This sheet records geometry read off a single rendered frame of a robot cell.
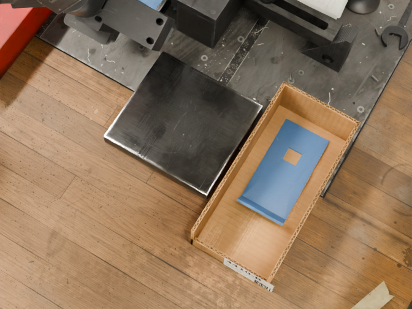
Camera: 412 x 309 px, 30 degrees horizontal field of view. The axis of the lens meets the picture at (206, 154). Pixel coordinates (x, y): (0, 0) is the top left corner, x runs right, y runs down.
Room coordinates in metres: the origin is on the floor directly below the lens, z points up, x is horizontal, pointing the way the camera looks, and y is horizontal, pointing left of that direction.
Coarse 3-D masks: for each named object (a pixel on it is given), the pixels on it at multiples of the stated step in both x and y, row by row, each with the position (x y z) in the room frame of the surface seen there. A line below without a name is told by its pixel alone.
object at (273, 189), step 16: (288, 128) 0.45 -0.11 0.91; (304, 128) 0.45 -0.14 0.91; (272, 144) 0.42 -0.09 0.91; (288, 144) 0.42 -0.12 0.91; (304, 144) 0.42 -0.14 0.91; (320, 144) 0.43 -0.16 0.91; (272, 160) 0.39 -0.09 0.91; (304, 160) 0.40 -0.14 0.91; (256, 176) 0.37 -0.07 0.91; (272, 176) 0.37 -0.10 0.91; (288, 176) 0.37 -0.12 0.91; (304, 176) 0.38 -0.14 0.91; (256, 192) 0.34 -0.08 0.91; (272, 192) 0.35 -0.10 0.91; (288, 192) 0.35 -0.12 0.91; (256, 208) 0.31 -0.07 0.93; (272, 208) 0.32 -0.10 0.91; (288, 208) 0.33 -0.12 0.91
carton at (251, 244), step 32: (288, 96) 0.48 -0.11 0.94; (256, 128) 0.41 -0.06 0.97; (320, 128) 0.45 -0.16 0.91; (352, 128) 0.44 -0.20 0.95; (256, 160) 0.39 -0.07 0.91; (288, 160) 0.40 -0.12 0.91; (320, 160) 0.40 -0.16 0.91; (224, 192) 0.34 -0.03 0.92; (320, 192) 0.33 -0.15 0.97; (224, 224) 0.29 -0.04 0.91; (256, 224) 0.30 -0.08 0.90; (288, 224) 0.30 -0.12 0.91; (224, 256) 0.24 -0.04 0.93; (256, 256) 0.25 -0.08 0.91
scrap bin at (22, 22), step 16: (0, 16) 0.58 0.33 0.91; (16, 16) 0.59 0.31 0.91; (32, 16) 0.57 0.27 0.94; (48, 16) 0.59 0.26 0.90; (0, 32) 0.56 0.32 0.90; (16, 32) 0.53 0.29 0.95; (32, 32) 0.56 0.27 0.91; (0, 48) 0.50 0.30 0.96; (16, 48) 0.52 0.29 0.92; (0, 64) 0.49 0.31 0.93
